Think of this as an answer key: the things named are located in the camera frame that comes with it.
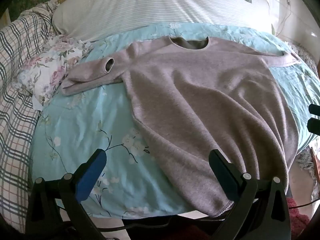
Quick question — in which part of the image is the pink floral cloth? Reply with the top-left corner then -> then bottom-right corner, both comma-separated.
17,36 -> 94,111

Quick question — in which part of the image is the red rug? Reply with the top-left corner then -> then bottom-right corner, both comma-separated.
285,197 -> 313,240

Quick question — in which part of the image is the thin wall cable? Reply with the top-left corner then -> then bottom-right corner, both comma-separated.
274,0 -> 296,38

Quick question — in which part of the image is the light blue floral bedsheet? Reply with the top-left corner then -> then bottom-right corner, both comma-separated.
31,21 -> 320,219

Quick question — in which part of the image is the black cable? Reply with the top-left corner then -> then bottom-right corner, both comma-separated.
94,219 -> 171,233

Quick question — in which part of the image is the white striped pillow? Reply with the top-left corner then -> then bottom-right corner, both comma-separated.
51,0 -> 275,42

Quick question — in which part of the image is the plaid blanket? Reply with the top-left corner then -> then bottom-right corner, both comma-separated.
0,2 -> 61,207

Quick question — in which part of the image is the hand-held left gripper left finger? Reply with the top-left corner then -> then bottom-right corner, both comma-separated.
25,149 -> 108,240

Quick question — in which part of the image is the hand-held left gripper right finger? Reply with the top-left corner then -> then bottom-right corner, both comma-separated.
208,149 -> 292,240

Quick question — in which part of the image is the mauve knit sweater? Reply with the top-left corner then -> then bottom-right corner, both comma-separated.
60,36 -> 304,217

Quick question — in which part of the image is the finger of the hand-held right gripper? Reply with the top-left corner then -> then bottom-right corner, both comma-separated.
308,103 -> 320,117
307,117 -> 320,133

